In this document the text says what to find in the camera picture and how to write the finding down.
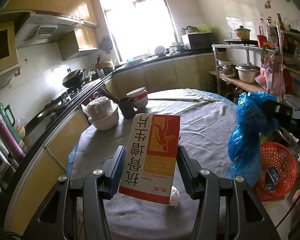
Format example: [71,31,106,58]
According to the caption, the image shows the person right hand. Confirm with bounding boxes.
[293,189,300,203]

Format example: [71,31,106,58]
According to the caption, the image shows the red white bowl stack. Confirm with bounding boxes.
[126,87,148,109]

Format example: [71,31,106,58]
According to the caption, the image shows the black wok with lid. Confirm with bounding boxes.
[62,68,85,88]

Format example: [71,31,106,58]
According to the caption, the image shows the green basin on microwave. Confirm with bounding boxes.
[196,24,213,33]

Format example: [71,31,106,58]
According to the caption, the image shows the green thermos jug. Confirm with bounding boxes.
[0,103,22,145]

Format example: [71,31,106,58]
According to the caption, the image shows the black microwave oven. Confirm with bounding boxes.
[181,33,214,50]

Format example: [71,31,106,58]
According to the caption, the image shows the bagged white bowls stack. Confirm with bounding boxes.
[81,96,114,121]

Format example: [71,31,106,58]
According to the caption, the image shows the yellow enamel pot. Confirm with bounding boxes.
[235,25,251,40]

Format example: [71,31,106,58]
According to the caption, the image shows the white tissue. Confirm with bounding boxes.
[169,186,180,207]

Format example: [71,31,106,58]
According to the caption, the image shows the black chopstick cup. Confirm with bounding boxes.
[119,97,135,119]

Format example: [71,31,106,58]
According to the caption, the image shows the blue plastic bag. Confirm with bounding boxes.
[225,90,279,187]

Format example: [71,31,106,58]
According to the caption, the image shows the white ceramic basin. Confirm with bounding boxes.
[88,107,119,131]

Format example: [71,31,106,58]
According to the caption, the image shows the blue printed carton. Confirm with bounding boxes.
[264,166,281,192]

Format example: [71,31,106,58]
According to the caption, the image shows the metal kitchen rack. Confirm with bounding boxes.
[211,19,300,156]

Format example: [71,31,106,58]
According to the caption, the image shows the red orange medicine box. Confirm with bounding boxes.
[119,114,180,205]

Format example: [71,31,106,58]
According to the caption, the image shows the grey tablecloth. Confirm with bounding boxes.
[71,89,236,239]

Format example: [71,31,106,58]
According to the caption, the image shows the blue under tablecloth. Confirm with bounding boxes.
[66,143,78,178]

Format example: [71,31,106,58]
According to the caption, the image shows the red plastic trash basket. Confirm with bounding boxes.
[253,142,297,202]

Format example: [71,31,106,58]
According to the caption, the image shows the long thin wooden stick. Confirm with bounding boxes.
[148,98,221,102]

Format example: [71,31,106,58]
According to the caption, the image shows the purple thermos bottle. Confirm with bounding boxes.
[0,114,25,159]

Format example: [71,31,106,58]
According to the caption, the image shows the range hood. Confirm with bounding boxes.
[15,10,97,49]

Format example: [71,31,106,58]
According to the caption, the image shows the gas stove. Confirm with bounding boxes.
[34,83,93,121]

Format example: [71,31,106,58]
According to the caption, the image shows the steel pot on shelf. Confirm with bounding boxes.
[236,63,260,84]

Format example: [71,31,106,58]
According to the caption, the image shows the yellow base cabinets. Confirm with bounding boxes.
[4,53,216,234]

